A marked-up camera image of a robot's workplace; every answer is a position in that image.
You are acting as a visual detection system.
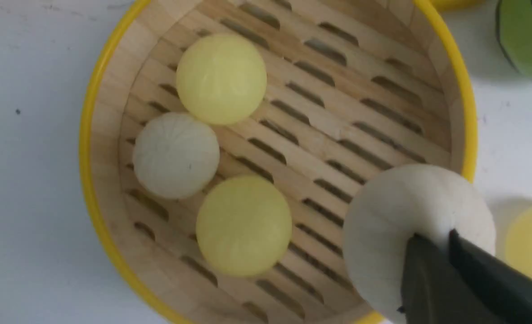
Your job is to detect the bamboo steamer tray yellow rim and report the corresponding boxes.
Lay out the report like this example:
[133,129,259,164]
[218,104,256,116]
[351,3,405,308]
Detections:
[79,0,478,324]

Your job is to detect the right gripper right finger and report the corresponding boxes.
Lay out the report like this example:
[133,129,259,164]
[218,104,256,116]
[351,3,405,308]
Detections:
[449,229,532,324]

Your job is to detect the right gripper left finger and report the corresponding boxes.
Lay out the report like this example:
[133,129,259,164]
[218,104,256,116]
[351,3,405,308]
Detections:
[398,234,505,324]

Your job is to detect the white bun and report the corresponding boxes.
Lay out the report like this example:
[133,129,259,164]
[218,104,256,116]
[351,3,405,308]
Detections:
[132,112,220,199]
[342,164,496,324]

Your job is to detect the yellow bun bottom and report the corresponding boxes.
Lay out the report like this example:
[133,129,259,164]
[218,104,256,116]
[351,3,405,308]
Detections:
[195,175,293,277]

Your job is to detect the green watermelon toy ball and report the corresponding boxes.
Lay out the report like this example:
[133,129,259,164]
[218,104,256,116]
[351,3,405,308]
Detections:
[495,0,532,79]

